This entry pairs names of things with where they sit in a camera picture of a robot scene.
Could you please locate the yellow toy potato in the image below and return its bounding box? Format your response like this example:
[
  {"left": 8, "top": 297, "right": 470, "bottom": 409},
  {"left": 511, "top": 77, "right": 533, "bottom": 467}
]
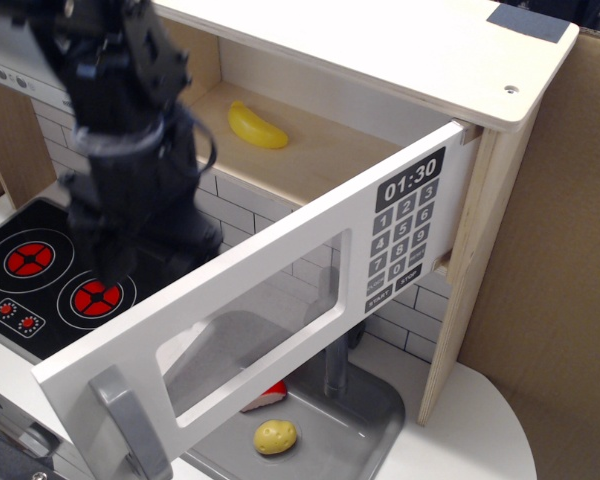
[{"left": 253, "top": 419, "right": 297, "bottom": 456}]

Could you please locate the grey tape patch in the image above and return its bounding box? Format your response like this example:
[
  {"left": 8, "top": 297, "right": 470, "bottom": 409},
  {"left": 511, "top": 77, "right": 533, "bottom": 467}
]
[{"left": 487, "top": 4, "right": 570, "bottom": 43}]

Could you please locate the grey toy faucet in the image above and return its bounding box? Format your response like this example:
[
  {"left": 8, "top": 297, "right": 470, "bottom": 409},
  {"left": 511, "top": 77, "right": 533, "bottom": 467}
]
[{"left": 304, "top": 266, "right": 366, "bottom": 399}]

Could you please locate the silver oven handle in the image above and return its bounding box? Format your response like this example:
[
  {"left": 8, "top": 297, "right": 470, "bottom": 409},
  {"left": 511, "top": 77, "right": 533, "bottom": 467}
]
[{"left": 0, "top": 411, "right": 60, "bottom": 467}]

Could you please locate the grey toy sink basin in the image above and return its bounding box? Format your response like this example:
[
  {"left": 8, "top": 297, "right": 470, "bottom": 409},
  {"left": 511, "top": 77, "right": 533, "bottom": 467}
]
[{"left": 182, "top": 353, "right": 405, "bottom": 479}]

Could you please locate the brown cardboard panel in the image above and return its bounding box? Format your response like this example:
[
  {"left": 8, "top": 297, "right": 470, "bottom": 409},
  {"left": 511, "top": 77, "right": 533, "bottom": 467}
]
[{"left": 460, "top": 30, "right": 600, "bottom": 479}]

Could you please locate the white toy microwave door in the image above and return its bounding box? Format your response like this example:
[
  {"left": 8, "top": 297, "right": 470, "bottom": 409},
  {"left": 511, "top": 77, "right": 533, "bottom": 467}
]
[{"left": 33, "top": 121, "right": 474, "bottom": 479}]

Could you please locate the yellow toy banana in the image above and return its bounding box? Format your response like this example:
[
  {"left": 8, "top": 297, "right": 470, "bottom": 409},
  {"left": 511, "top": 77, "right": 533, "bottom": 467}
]
[{"left": 227, "top": 101, "right": 289, "bottom": 149}]

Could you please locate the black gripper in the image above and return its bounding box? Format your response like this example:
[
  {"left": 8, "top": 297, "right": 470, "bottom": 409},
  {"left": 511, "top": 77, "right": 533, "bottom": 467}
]
[{"left": 60, "top": 107, "right": 222, "bottom": 286}]

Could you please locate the black toy stove top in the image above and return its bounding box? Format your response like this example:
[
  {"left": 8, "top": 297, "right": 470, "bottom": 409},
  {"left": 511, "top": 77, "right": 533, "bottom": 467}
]
[{"left": 0, "top": 197, "right": 197, "bottom": 362}]

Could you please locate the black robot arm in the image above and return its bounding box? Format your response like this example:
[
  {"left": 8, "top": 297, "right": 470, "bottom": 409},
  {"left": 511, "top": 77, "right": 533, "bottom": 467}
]
[{"left": 0, "top": 1, "right": 222, "bottom": 285}]

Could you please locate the red toy cheese wedge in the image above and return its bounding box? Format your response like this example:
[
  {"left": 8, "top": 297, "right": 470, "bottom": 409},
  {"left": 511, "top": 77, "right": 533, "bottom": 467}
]
[{"left": 241, "top": 380, "right": 288, "bottom": 413}]

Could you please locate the grey microwave door handle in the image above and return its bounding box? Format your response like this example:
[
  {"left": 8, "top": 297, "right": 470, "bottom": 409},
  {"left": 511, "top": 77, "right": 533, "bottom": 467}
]
[{"left": 89, "top": 365, "right": 173, "bottom": 479}]

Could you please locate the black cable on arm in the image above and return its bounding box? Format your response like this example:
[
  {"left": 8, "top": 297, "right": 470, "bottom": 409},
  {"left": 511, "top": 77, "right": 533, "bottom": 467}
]
[{"left": 177, "top": 102, "right": 219, "bottom": 174}]

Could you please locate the white wooden microwave cabinet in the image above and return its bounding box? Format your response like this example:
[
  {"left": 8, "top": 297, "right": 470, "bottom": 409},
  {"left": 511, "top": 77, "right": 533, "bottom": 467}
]
[{"left": 156, "top": 1, "right": 579, "bottom": 425}]

